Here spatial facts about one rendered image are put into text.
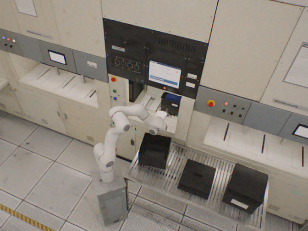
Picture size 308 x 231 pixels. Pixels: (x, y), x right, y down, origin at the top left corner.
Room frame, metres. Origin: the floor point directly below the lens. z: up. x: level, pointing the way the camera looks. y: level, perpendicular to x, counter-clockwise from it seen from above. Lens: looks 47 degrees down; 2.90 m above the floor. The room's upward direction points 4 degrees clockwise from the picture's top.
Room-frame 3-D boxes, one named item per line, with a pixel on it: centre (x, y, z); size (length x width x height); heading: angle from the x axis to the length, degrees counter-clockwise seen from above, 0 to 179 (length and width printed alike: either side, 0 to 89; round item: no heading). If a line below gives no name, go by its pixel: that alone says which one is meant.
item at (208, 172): (1.26, -0.45, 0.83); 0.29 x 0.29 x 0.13; 71
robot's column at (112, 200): (1.23, 0.38, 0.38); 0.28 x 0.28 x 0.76; 25
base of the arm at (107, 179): (1.23, 0.38, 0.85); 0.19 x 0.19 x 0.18
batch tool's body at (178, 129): (2.24, -0.10, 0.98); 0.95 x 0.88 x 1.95; 160
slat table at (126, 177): (1.31, -0.48, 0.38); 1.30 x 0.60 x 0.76; 70
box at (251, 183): (1.14, -0.85, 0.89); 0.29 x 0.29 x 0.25; 66
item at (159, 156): (1.52, -0.04, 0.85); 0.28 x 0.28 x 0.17; 80
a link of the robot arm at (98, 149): (1.25, 0.40, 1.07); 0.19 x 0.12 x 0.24; 37
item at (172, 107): (2.06, -0.21, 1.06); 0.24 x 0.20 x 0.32; 70
